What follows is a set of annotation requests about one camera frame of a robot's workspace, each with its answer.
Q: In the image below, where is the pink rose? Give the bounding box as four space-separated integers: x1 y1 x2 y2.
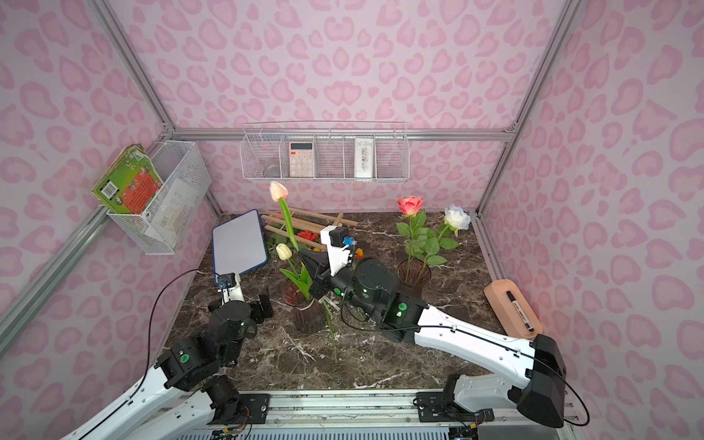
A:
396 196 430 261

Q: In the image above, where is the green red booklet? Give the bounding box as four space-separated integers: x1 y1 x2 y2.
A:
92 144 163 215

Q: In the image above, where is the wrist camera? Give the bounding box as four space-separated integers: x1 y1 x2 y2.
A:
321 225 356 276
216 273 245 304

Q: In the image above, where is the blue framed whiteboard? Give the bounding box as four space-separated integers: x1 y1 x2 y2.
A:
212 210 269 275

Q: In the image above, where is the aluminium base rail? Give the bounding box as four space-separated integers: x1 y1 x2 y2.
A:
180 390 581 439

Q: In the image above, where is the white wire wall basket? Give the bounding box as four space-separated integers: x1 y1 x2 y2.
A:
239 124 411 183

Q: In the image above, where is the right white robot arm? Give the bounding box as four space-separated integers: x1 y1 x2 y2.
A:
301 251 567 428

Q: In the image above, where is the white mesh side basket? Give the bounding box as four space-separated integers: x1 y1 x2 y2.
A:
108 140 211 255

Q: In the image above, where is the wooden easel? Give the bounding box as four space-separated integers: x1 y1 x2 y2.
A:
260 208 359 237

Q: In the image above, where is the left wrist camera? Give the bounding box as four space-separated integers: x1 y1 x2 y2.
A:
216 273 245 304

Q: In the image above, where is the cream white tulip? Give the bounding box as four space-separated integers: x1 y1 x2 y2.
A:
275 243 313 302

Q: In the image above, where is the pink calculator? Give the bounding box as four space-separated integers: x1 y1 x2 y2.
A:
289 141 315 178

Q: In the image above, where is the pink eraser holder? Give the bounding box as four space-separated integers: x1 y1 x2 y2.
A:
484 280 544 339

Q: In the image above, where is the black marker pen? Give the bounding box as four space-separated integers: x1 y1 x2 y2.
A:
507 291 535 333

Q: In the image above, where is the white rose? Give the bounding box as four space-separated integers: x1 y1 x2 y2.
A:
423 205 471 267

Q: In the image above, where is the peach pink tulip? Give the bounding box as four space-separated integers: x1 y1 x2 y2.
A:
269 181 300 251

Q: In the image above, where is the white remote control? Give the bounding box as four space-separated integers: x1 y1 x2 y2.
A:
354 137 375 179

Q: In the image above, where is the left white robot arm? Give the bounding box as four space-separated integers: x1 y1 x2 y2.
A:
68 293 273 439

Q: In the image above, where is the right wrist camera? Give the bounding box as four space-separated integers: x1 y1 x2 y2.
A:
321 225 356 276

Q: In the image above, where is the red rose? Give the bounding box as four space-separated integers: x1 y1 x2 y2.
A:
297 230 320 242

